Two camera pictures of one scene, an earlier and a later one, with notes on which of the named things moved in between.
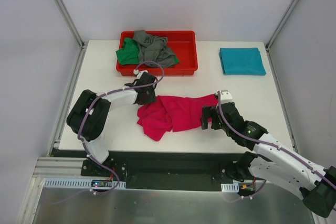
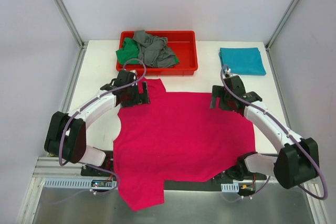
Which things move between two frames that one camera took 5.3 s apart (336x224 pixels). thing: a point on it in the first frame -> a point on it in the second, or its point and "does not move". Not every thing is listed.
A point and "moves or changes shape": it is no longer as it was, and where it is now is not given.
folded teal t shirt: x=242 y=61 does not move
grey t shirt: x=152 y=48 does not move
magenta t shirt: x=158 y=114 moves or changes shape
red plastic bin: x=184 y=43 does not move
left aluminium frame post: x=63 y=10 does not move
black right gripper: x=212 y=116 -> x=219 y=98
